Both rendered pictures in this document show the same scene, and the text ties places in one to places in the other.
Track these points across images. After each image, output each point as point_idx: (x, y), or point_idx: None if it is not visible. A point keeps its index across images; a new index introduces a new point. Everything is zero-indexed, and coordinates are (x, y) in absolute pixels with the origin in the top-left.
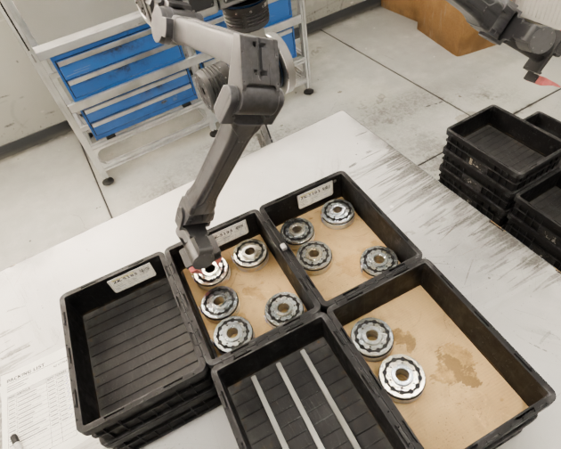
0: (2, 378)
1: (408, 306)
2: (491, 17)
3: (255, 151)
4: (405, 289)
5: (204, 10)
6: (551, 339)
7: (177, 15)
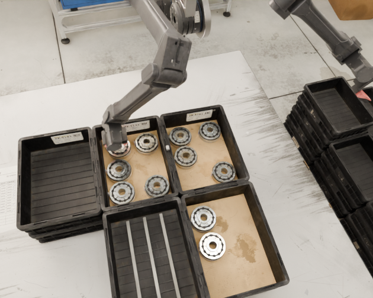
0: None
1: (231, 204)
2: (340, 48)
3: None
4: (233, 194)
5: None
6: (307, 245)
7: None
